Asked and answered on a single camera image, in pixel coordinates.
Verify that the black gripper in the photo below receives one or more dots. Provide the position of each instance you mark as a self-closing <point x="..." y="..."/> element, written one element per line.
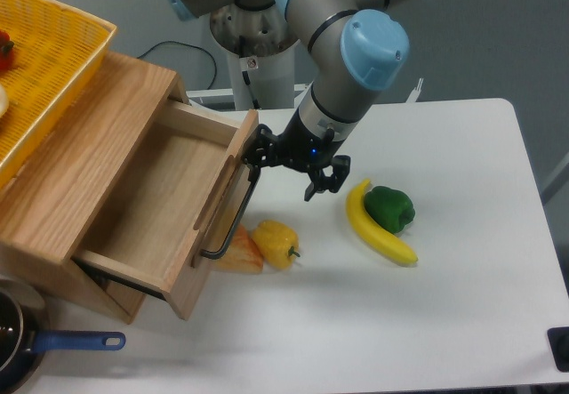
<point x="299" y="149"/>

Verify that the wooden top drawer black handle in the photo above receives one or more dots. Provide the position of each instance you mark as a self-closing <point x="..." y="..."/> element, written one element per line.
<point x="173" y="208"/>

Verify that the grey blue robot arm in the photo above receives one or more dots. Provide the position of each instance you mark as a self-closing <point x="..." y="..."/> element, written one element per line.
<point x="358" y="50"/>

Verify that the wooden drawer cabinet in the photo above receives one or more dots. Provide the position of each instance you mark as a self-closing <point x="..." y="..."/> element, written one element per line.
<point x="52" y="202"/>

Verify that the yellow toy bell pepper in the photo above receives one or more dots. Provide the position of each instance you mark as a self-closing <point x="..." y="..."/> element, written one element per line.
<point x="277" y="243"/>

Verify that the yellow toy banana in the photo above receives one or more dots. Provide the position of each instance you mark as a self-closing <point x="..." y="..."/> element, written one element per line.
<point x="381" y="241"/>

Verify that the green toy bell pepper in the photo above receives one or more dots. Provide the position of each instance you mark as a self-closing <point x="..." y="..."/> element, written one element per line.
<point x="390" y="208"/>

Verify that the toy croissant bread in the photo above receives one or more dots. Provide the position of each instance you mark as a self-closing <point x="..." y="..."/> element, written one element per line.
<point x="242" y="256"/>

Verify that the yellow plastic basket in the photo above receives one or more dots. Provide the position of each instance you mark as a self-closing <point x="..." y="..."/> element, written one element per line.
<point x="58" y="48"/>

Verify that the white round object in basket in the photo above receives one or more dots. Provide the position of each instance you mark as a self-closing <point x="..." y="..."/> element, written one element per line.
<point x="4" y="101"/>

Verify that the red toy pepper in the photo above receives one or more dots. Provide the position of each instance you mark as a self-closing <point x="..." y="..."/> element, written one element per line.
<point x="7" y="54"/>

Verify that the black device at table edge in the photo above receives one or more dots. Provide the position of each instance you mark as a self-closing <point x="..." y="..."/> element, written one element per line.
<point x="559" y="343"/>

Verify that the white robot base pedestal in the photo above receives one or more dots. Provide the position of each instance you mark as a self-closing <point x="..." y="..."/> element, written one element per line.
<point x="259" y="47"/>

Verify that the blue handled frying pan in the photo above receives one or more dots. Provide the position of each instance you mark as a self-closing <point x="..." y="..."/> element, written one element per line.
<point x="26" y="335"/>

